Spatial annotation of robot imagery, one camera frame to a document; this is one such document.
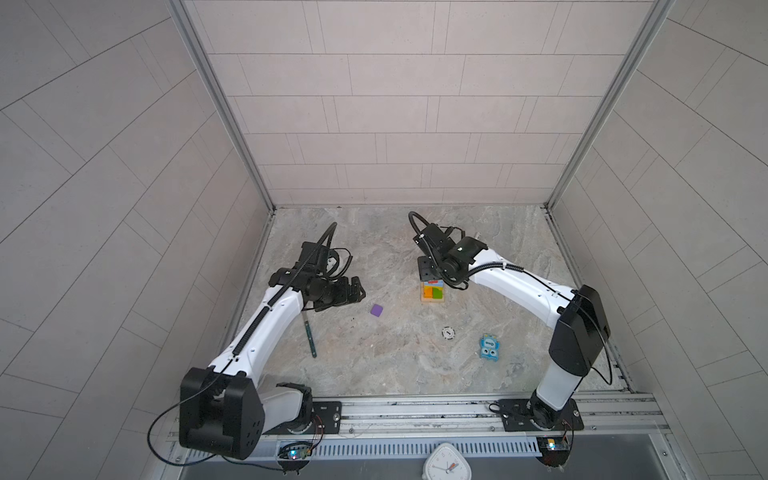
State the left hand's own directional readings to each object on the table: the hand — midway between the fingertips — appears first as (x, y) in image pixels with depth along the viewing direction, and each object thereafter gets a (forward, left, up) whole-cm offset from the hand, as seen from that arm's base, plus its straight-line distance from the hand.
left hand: (359, 291), depth 80 cm
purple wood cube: (0, -4, -12) cm, 13 cm away
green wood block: (+4, -23, -10) cm, 25 cm away
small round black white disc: (-7, -25, -11) cm, 29 cm away
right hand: (+7, -18, 0) cm, 20 cm away
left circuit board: (-35, +12, -8) cm, 37 cm away
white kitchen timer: (-36, -21, -8) cm, 43 cm away
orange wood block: (+5, -20, -10) cm, 23 cm away
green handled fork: (-9, +14, -11) cm, 20 cm away
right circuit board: (-34, -47, -12) cm, 59 cm away
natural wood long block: (+3, -21, -11) cm, 24 cm away
